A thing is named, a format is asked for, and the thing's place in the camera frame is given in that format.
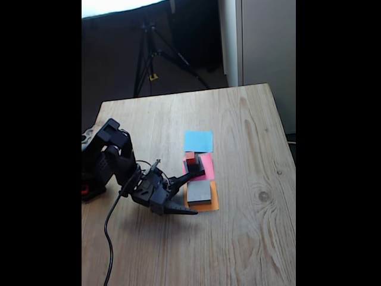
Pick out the black cable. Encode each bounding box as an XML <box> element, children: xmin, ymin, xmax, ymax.
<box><xmin>102</xmin><ymin>160</ymin><xmax>152</xmax><ymax>286</ymax></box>

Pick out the pink paper sheet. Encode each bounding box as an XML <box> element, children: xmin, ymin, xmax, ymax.
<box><xmin>181</xmin><ymin>153</ymin><xmax>215</xmax><ymax>183</ymax></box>

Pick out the black tripod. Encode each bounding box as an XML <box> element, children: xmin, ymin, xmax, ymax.
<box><xmin>133</xmin><ymin>17</ymin><xmax>211</xmax><ymax>98</ymax></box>

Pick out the red and black table clamp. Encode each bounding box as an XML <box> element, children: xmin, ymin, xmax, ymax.
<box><xmin>82</xmin><ymin>182</ymin><xmax>107</xmax><ymax>202</ymax></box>

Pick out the large grey foam block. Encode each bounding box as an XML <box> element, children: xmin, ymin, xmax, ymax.
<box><xmin>186</xmin><ymin>180</ymin><xmax>213</xmax><ymax>207</ymax></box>

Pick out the white cabinet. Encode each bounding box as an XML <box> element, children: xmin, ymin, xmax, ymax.
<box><xmin>218</xmin><ymin>0</ymin><xmax>296</xmax><ymax>135</ymax></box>

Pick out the small black foam block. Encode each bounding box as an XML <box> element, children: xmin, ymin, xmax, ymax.
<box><xmin>186</xmin><ymin>154</ymin><xmax>201</xmax><ymax>174</ymax></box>

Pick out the orange paper sheet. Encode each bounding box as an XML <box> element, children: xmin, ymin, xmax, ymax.
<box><xmin>184</xmin><ymin>181</ymin><xmax>220</xmax><ymax>213</ymax></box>

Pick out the medium dark foam block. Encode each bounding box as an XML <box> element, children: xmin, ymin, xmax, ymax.
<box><xmin>183</xmin><ymin>157</ymin><xmax>207</xmax><ymax>181</ymax></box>

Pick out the blue paper sheet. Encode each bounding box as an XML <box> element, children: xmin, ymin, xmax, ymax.
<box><xmin>183</xmin><ymin>130</ymin><xmax>214</xmax><ymax>154</ymax></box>

